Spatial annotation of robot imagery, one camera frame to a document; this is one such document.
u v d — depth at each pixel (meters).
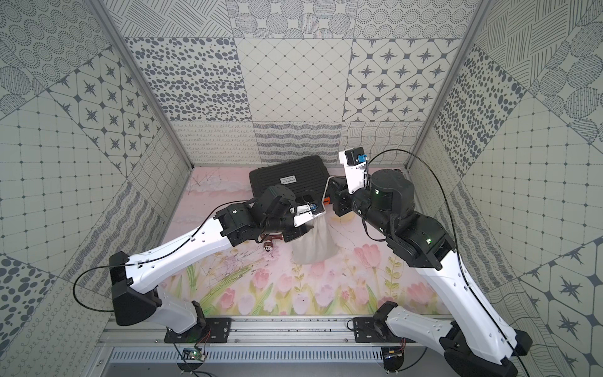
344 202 0.48
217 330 0.73
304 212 0.58
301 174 1.08
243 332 0.75
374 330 0.66
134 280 0.40
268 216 0.50
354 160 0.44
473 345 0.37
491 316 0.36
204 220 0.48
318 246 0.77
